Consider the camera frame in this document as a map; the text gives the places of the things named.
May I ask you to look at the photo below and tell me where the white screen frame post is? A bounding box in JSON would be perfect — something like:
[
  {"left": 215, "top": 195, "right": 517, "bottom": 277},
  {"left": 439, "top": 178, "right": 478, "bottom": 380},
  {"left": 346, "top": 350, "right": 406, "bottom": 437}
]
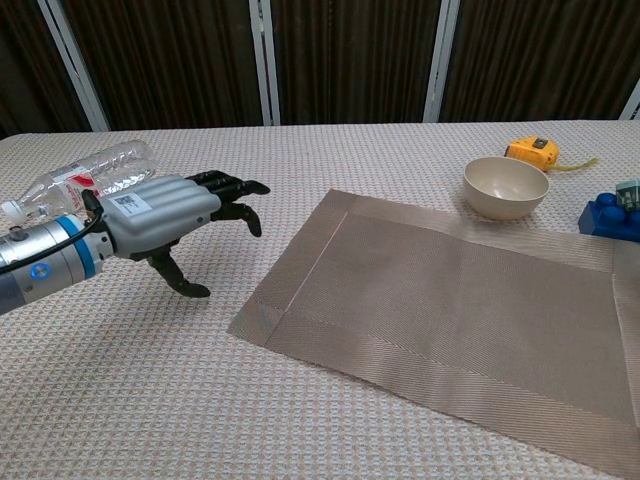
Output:
[
  {"left": 37, "top": 0, "right": 110, "bottom": 133},
  {"left": 423, "top": 0, "right": 460, "bottom": 124},
  {"left": 619, "top": 79, "right": 640, "bottom": 121},
  {"left": 248, "top": 0, "right": 282, "bottom": 126}
]

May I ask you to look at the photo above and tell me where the brown woven placemat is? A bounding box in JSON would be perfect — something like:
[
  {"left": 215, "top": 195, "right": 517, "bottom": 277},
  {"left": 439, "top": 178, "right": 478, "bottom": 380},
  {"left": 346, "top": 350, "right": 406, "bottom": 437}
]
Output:
[{"left": 226, "top": 188, "right": 640, "bottom": 479}]

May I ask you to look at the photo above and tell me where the yellow tape measure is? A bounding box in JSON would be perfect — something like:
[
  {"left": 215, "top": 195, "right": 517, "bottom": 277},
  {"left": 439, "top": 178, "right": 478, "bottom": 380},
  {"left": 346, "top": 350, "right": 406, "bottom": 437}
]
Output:
[{"left": 503, "top": 137, "right": 600, "bottom": 174}]

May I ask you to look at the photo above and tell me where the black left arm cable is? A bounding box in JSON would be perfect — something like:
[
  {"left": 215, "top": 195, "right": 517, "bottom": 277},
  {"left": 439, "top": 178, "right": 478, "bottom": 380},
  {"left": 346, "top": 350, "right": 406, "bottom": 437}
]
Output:
[{"left": 0, "top": 189, "right": 107, "bottom": 275}]

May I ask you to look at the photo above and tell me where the beige woven tablecloth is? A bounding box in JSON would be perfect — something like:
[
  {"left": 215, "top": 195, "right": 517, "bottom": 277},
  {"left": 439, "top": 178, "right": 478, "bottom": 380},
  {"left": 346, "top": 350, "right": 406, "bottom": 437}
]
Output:
[{"left": 0, "top": 118, "right": 640, "bottom": 480}]

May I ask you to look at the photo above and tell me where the small grey-green block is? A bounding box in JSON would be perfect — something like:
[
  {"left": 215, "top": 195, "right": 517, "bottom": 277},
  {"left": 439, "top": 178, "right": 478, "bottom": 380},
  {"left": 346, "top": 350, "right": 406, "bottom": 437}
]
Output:
[{"left": 615, "top": 180, "right": 640, "bottom": 211}]

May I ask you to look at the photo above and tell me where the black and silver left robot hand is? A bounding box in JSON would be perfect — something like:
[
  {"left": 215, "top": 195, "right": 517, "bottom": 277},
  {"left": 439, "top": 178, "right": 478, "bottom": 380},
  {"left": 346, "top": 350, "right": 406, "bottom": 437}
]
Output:
[{"left": 82, "top": 169, "right": 271, "bottom": 299}]

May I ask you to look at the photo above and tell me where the light brown bowl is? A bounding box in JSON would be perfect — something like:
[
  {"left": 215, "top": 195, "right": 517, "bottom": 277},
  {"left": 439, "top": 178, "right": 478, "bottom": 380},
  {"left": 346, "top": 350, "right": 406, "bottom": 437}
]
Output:
[{"left": 463, "top": 156, "right": 551, "bottom": 221}]

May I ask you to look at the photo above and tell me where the clear plastic water bottle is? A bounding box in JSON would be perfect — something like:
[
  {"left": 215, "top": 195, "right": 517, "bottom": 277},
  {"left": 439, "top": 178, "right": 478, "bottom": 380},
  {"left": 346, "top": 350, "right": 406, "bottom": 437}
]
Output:
[{"left": 0, "top": 139, "right": 159, "bottom": 224}]

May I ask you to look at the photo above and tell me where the blue toy brick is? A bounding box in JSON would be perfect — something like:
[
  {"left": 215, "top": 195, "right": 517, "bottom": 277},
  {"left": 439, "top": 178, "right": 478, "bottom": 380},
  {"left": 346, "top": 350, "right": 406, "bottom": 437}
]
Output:
[{"left": 578, "top": 191, "right": 640, "bottom": 244}]

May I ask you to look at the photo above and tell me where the dark brown curtain panel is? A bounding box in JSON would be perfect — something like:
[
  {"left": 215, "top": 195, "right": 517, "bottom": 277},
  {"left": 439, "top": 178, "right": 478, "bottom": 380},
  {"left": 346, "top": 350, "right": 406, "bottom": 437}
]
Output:
[
  {"left": 269, "top": 0, "right": 444, "bottom": 126},
  {"left": 59, "top": 0, "right": 265, "bottom": 132},
  {"left": 439, "top": 0, "right": 640, "bottom": 123},
  {"left": 0, "top": 0, "right": 94, "bottom": 140}
]

